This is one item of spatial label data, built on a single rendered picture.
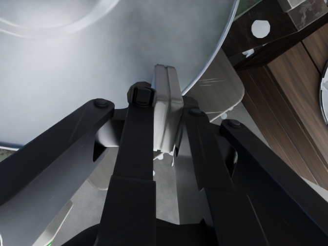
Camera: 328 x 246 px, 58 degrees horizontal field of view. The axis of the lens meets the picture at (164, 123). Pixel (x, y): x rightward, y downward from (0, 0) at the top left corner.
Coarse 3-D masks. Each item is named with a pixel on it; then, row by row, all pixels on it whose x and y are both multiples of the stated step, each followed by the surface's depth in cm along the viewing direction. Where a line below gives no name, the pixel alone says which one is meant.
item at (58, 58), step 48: (0, 0) 20; (48, 0) 20; (96, 0) 20; (144, 0) 21; (192, 0) 21; (0, 48) 21; (48, 48) 21; (96, 48) 21; (144, 48) 21; (192, 48) 22; (0, 96) 21; (48, 96) 21; (96, 96) 22; (0, 144) 21
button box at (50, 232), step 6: (66, 204) 48; (72, 204) 50; (66, 210) 47; (60, 216) 44; (66, 216) 46; (54, 222) 42; (60, 222) 43; (48, 228) 39; (54, 228) 41; (42, 234) 38; (48, 234) 39; (54, 234) 40; (42, 240) 38; (48, 240) 39
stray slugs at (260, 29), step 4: (256, 20) 35; (260, 20) 35; (264, 20) 35; (252, 24) 35; (256, 24) 35; (260, 24) 35; (264, 24) 35; (268, 24) 35; (252, 28) 35; (256, 28) 35; (260, 28) 35; (264, 28) 35; (268, 28) 35; (252, 32) 36; (256, 32) 35; (260, 32) 36; (264, 32) 36; (268, 32) 36; (256, 36) 36; (260, 36) 36; (264, 36) 36; (172, 152) 36
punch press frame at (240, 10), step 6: (240, 0) 35; (246, 0) 35; (252, 0) 35; (258, 0) 35; (240, 6) 35; (246, 6) 35; (252, 6) 38; (240, 12) 35; (234, 18) 37; (0, 150) 35; (6, 150) 35; (12, 150) 35; (0, 156) 35; (6, 156) 35
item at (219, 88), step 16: (224, 64) 22; (208, 80) 22; (224, 80) 22; (240, 80) 22; (128, 96) 22; (192, 96) 22; (208, 96) 22; (224, 96) 23; (240, 96) 23; (208, 112) 23; (224, 112) 23; (112, 160) 22; (96, 176) 22
